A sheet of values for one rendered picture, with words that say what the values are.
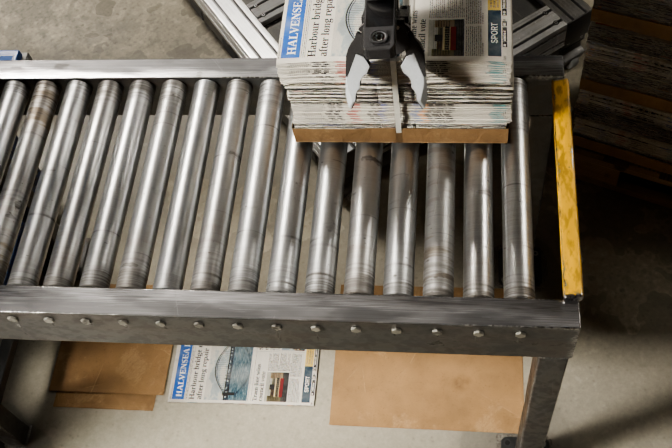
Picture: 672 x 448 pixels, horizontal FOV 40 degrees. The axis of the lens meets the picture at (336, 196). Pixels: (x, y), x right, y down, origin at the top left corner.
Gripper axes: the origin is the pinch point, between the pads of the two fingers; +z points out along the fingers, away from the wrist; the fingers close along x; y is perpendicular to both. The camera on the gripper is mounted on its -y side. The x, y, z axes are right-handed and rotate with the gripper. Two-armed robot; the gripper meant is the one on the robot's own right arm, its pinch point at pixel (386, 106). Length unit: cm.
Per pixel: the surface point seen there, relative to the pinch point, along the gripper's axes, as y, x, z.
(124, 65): 33, 54, 5
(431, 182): 10.6, -6.5, 18.4
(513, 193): 8.4, -20.4, 19.2
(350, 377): 45, 15, 90
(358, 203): 6.4, 5.8, 20.5
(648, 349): 54, -57, 85
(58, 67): 33, 68, 5
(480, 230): 2.0, -14.9, 22.9
